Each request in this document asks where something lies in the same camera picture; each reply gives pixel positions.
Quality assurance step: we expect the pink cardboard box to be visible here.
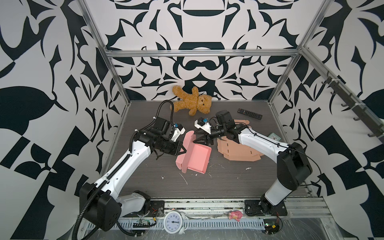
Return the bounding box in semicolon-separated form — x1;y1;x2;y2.
176;131;212;174

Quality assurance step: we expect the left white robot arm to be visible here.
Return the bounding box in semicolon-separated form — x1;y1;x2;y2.
72;115;187;240

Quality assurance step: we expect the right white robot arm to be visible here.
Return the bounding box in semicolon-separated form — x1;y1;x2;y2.
194;110;313;217

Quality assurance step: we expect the peach flat cardboard box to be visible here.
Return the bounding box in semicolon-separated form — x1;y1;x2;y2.
217;137;264;162

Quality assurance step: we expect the black remote control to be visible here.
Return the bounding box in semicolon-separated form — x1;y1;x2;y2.
238;109;263;120

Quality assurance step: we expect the brown teddy bear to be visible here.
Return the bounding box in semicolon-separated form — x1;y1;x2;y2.
172;86;212;116

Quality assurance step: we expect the small teal alarm clock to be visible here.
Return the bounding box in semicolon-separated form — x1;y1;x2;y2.
268;133;282;142

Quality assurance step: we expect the white round alarm clock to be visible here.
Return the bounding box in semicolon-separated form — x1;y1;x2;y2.
163;210;189;235

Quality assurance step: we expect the small pink toy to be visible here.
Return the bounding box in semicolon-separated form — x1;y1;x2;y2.
228;211;243;222

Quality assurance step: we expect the green circuit board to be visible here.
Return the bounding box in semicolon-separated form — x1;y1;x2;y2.
262;222;281;235

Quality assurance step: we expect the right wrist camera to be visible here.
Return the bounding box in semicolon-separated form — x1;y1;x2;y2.
194;118;212;135

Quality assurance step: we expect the white slotted cable duct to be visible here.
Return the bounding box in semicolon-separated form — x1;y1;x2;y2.
118;219;265;231

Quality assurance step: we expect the grey wall hook rail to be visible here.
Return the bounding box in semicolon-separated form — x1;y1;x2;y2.
322;71;384;145

